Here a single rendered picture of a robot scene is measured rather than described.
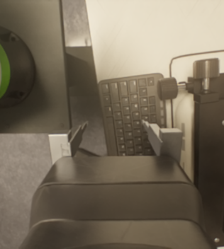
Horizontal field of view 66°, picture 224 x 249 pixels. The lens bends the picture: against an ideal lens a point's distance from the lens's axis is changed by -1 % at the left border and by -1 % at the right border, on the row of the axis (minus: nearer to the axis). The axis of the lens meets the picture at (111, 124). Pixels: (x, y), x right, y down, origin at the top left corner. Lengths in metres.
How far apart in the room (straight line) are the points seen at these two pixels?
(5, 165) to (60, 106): 1.21
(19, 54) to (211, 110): 0.33
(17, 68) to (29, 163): 1.15
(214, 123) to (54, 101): 0.29
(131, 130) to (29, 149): 1.07
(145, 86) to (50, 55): 0.19
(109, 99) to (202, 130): 0.19
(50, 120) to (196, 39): 0.34
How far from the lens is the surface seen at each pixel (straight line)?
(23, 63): 0.35
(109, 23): 0.40
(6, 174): 1.57
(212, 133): 0.35
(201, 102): 0.31
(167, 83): 0.31
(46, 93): 0.36
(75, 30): 1.19
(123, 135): 0.40
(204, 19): 0.44
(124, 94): 0.37
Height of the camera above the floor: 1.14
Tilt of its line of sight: 74 degrees down
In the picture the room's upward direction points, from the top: 178 degrees counter-clockwise
